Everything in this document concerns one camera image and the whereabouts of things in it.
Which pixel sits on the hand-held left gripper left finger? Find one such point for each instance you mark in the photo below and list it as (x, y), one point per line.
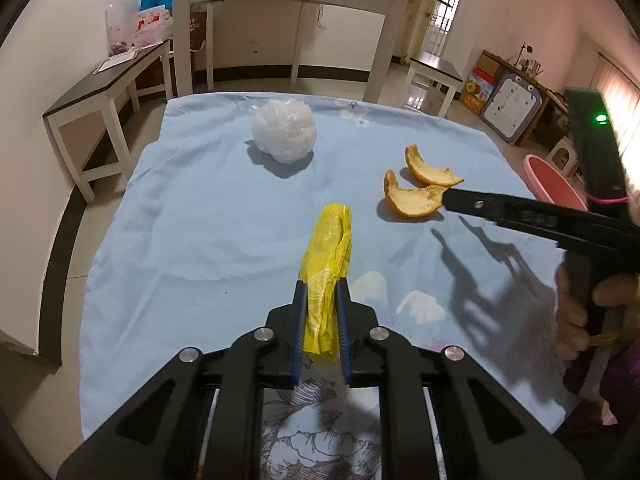
(299, 330)

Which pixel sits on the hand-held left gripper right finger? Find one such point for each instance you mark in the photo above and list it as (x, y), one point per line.
(342, 330)

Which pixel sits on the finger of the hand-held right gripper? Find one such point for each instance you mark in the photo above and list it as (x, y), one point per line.
(500, 210)

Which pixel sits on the pink plastic bucket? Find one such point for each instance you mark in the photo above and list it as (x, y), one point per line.
(550, 185)

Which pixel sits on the orange peel piece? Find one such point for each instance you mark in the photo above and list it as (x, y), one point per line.
(425, 167)
(410, 202)

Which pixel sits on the yellow plastic bag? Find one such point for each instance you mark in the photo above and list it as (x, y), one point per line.
(332, 240)

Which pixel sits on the person's right hand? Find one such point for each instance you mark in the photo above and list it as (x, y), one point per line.
(571, 310)

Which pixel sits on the white plastic stool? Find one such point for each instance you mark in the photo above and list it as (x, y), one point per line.
(562, 152)

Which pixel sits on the pink window curtain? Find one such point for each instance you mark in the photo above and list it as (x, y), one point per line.
(607, 75)

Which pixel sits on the grey children's drawing board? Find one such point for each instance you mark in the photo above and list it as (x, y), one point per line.
(510, 110)

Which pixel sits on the orange fruit carton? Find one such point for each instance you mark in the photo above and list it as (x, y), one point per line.
(477, 90)

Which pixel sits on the wooden desk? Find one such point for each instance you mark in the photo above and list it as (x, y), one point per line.
(500, 60)

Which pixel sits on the light blue printed cloth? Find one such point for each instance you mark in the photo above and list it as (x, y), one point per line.
(200, 220)

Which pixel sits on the small white black-top table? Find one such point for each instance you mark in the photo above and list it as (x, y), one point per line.
(435, 65)

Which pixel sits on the crumpled white plastic bag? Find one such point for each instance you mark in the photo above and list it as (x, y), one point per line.
(285, 130)

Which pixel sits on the person's purple clothing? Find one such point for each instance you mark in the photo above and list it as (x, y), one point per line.
(622, 380)

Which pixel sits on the low white black-top bench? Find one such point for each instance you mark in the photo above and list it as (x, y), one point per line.
(90, 85)

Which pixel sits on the white paper sheet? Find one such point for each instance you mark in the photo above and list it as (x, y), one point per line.
(117, 61)

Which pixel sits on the clear plastic bag with print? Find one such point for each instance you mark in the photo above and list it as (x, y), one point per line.
(145, 25)

